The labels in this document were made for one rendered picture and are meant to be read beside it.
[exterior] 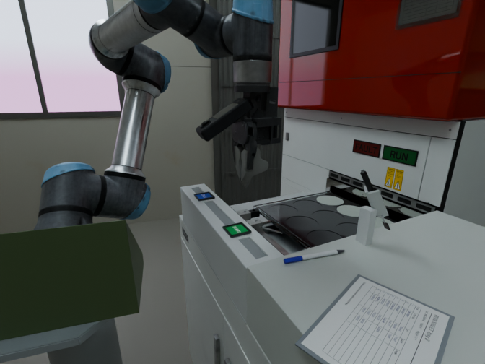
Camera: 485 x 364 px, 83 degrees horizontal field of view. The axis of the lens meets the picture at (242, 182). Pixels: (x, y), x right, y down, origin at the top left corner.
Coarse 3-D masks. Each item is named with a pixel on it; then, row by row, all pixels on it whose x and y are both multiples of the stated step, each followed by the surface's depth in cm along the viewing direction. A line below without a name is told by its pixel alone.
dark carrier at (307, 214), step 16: (272, 208) 98; (288, 208) 98; (304, 208) 98; (320, 208) 97; (336, 208) 98; (288, 224) 86; (304, 224) 86; (320, 224) 86; (336, 224) 86; (352, 224) 86; (304, 240) 76; (320, 240) 76
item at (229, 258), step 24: (192, 192) 96; (192, 216) 90; (216, 216) 77; (216, 240) 70; (240, 240) 65; (264, 240) 64; (216, 264) 73; (240, 264) 57; (240, 288) 59; (240, 312) 61
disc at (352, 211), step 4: (340, 208) 98; (344, 208) 98; (348, 208) 98; (352, 208) 98; (356, 208) 98; (340, 212) 94; (344, 212) 94; (348, 212) 94; (352, 212) 94; (356, 212) 94; (352, 216) 91; (356, 216) 91
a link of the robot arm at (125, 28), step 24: (144, 0) 46; (168, 0) 47; (192, 0) 49; (96, 24) 69; (120, 24) 59; (144, 24) 53; (168, 24) 51; (192, 24) 51; (96, 48) 71; (120, 48) 68
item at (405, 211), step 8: (328, 184) 118; (336, 184) 114; (344, 184) 110; (352, 192) 106; (360, 192) 103; (384, 200) 94; (392, 208) 92; (400, 208) 89; (408, 208) 87; (408, 216) 87; (416, 216) 85
